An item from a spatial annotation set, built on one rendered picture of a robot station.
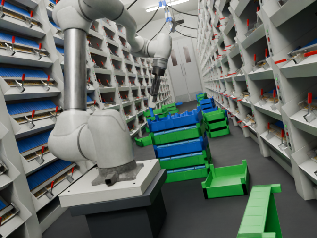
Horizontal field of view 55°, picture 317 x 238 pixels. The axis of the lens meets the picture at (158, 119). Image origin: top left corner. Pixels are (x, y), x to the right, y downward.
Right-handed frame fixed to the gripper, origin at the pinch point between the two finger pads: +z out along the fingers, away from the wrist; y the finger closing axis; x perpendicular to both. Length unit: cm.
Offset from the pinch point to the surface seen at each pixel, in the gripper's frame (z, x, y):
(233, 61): -51, 73, -52
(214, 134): 11, 87, -89
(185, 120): 7.1, 18.1, 12.4
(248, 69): -31, 52, 13
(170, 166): 35.5, 17.2, 5.0
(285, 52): -23, 28, 78
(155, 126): 13.8, 4.1, 3.5
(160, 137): 19.6, 8.0, 4.1
